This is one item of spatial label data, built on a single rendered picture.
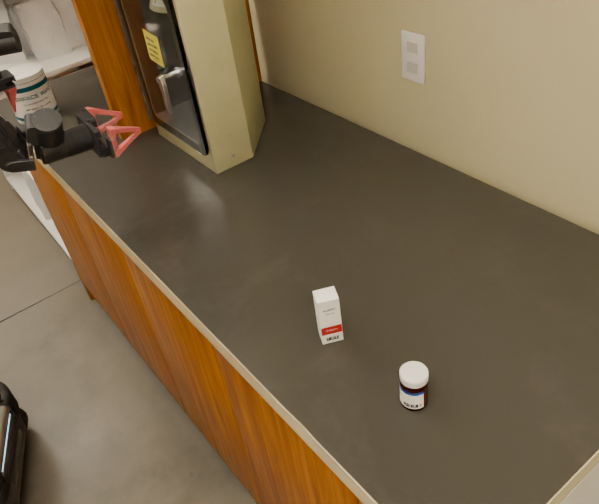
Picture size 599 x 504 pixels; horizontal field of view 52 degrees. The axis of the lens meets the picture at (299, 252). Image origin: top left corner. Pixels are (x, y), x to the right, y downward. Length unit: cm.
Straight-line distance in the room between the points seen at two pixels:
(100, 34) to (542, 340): 128
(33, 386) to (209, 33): 161
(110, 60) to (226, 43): 41
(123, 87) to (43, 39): 92
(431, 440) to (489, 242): 47
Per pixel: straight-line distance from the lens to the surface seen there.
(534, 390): 102
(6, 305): 301
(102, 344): 260
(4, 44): 171
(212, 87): 148
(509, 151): 140
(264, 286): 119
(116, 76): 178
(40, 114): 133
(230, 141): 155
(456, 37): 139
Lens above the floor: 173
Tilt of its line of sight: 39 degrees down
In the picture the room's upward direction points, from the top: 9 degrees counter-clockwise
